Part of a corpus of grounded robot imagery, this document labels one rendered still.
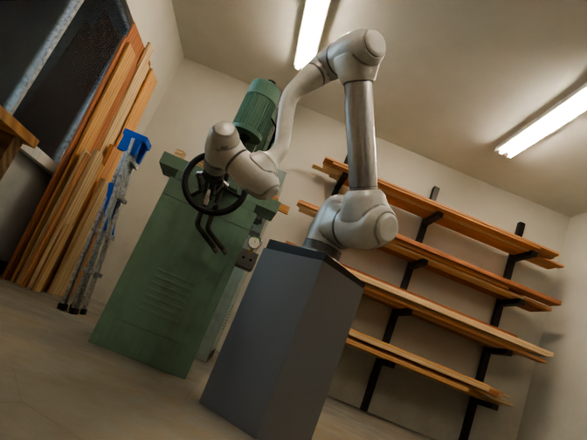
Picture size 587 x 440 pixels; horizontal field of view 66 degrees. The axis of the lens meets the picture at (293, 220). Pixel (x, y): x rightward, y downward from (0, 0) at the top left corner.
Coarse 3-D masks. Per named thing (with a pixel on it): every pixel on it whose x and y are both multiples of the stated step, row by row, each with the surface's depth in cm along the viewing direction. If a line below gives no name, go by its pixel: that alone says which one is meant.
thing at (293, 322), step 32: (288, 256) 165; (256, 288) 168; (288, 288) 159; (320, 288) 155; (352, 288) 170; (256, 320) 161; (288, 320) 152; (320, 320) 157; (352, 320) 172; (224, 352) 163; (256, 352) 155; (288, 352) 147; (320, 352) 159; (224, 384) 157; (256, 384) 149; (288, 384) 149; (320, 384) 162; (224, 416) 151; (256, 416) 143; (288, 416) 151
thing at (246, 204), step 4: (180, 172) 212; (176, 176) 211; (180, 176) 212; (192, 176) 213; (180, 180) 212; (188, 180) 212; (192, 180) 212; (196, 180) 213; (192, 184) 212; (196, 184) 212; (204, 184) 213; (224, 192) 214; (224, 196) 214; (228, 196) 214; (232, 196) 215; (228, 200) 214; (232, 200) 214; (236, 200) 215; (244, 204) 215; (248, 204) 215; (252, 204) 216; (244, 208) 215; (248, 208) 215; (252, 208) 215
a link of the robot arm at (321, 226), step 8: (328, 200) 177; (336, 200) 175; (320, 208) 178; (328, 208) 174; (336, 208) 171; (320, 216) 175; (328, 216) 171; (312, 224) 177; (320, 224) 172; (328, 224) 169; (312, 232) 174; (320, 232) 172; (328, 232) 169; (320, 240) 171; (328, 240) 171; (336, 248) 172; (344, 248) 173
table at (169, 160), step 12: (168, 156) 212; (168, 168) 217; (180, 168) 212; (192, 168) 214; (204, 180) 211; (228, 180) 206; (240, 192) 216; (264, 204) 217; (276, 204) 218; (264, 216) 231
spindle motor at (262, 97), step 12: (252, 84) 240; (264, 84) 237; (252, 96) 236; (264, 96) 236; (276, 96) 241; (240, 108) 236; (252, 108) 234; (264, 108) 235; (240, 120) 233; (252, 120) 233; (264, 120) 236; (240, 132) 235; (252, 132) 232; (264, 132) 239
